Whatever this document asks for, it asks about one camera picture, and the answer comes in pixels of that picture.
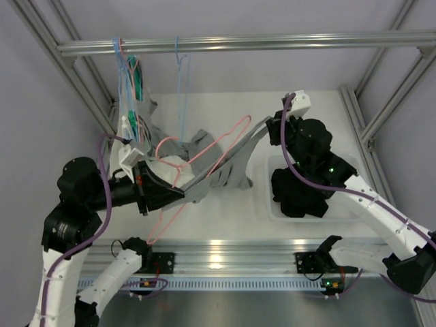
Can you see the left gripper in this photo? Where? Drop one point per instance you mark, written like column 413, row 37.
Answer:
column 145, row 178

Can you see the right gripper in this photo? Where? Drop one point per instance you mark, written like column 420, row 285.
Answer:
column 274, row 124

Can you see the black tank top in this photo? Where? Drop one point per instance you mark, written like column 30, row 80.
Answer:
column 295, row 198

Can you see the grey garment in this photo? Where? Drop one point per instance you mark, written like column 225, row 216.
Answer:
column 231, row 172

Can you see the light blue wire hanger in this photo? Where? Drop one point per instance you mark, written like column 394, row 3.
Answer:
column 182, row 87

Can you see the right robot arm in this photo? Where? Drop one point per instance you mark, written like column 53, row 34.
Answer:
column 312, row 176

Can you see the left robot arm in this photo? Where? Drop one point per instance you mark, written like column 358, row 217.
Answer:
column 74, row 224

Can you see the white garment pile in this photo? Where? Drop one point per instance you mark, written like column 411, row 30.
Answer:
column 164, row 171

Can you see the white plastic basket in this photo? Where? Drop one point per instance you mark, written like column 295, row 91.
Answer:
column 337, row 212

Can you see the bundle of coloured hangers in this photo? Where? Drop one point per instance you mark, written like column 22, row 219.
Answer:
column 131, row 95

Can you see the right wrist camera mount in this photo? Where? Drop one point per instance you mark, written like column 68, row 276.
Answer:
column 299, row 105

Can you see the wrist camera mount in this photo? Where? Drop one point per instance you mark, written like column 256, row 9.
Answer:
column 128, row 157
column 299, row 105

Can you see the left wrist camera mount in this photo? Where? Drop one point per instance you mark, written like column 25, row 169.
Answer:
column 128, row 157

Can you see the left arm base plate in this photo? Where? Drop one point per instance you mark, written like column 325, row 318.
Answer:
column 160, row 263

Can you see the right aluminium frame post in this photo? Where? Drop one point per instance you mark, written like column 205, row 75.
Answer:
column 392, row 76

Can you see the aluminium frame post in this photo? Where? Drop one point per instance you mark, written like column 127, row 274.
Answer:
column 36, row 22
column 392, row 76

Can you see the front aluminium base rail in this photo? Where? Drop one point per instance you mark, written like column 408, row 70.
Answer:
column 236, row 258

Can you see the perforated cable duct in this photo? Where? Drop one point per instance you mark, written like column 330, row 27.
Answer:
column 138, row 284

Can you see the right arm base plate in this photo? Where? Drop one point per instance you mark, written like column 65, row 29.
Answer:
column 312, row 262

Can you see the aluminium hanging rail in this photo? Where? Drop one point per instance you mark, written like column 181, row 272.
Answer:
column 360, row 39

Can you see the left aluminium frame post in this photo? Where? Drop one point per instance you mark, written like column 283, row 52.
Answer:
column 36, row 22

